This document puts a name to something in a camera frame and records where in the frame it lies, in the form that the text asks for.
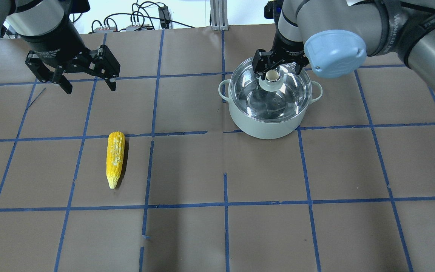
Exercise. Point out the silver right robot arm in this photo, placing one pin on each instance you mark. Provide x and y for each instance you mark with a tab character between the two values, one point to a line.
335	37

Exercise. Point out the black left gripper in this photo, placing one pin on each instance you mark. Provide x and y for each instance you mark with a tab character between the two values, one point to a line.
56	44

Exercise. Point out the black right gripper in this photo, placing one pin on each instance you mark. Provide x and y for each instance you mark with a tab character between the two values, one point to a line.
290	48

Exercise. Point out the pale green cooking pot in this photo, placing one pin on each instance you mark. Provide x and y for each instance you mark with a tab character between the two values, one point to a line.
264	130

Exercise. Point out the yellow corn cob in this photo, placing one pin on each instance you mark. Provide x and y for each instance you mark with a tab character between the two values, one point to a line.
115	154

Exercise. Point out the aluminium frame post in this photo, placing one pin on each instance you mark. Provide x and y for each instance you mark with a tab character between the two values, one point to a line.
219	15

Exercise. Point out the glass pot lid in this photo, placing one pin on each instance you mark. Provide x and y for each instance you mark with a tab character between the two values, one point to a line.
284	97

